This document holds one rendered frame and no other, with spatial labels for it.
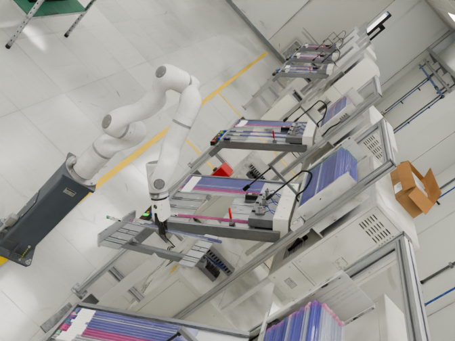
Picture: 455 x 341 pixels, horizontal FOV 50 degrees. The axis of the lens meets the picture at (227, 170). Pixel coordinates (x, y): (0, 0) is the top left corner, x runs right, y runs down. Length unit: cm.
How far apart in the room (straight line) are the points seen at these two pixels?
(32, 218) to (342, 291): 177
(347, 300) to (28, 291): 189
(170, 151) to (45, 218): 97
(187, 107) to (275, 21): 916
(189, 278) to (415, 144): 350
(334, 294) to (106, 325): 87
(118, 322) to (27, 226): 105
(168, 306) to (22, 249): 89
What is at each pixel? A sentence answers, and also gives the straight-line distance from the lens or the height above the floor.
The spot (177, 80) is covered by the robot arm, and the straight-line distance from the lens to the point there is 218.
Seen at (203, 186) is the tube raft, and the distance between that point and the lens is 309.
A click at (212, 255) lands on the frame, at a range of 306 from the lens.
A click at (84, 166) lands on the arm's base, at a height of 78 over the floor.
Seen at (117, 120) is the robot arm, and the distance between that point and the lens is 234.
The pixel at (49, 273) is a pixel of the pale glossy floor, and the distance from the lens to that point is 311.
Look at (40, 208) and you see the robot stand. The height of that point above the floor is 41.
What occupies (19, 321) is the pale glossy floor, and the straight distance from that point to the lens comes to 288.
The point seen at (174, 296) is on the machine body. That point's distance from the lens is 292.
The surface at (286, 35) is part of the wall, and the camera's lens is 1116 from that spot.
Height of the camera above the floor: 228
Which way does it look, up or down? 25 degrees down
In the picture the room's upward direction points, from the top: 49 degrees clockwise
